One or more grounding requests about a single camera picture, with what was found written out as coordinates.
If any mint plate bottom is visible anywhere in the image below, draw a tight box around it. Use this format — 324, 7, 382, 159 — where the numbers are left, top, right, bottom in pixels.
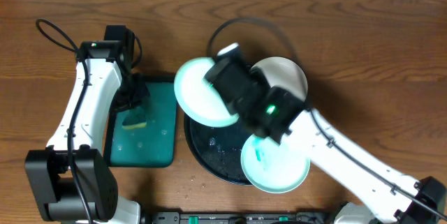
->
240, 135, 310, 194

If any green yellow scrub sponge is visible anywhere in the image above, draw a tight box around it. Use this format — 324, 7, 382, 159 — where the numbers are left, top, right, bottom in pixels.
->
122, 106, 147, 130

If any white plate top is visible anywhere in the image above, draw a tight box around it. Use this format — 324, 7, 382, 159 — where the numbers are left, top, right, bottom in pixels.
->
251, 57, 308, 101

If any black rectangular water tray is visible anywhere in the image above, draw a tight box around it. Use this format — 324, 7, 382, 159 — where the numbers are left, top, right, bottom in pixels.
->
103, 76, 177, 167

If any mint plate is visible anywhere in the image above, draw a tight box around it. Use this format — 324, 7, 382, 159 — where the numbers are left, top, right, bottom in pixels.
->
240, 135, 310, 194
174, 57, 239, 128

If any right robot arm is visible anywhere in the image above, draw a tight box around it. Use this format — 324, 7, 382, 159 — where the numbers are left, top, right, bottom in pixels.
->
204, 57, 446, 223

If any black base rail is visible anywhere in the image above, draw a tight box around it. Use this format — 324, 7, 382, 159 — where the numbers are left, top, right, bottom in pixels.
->
152, 212, 333, 224

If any black round serving tray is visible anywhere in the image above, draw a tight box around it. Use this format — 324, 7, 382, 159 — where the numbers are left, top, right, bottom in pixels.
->
183, 63, 312, 186

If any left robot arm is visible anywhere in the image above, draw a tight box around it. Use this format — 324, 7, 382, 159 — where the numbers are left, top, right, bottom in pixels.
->
24, 40, 149, 223

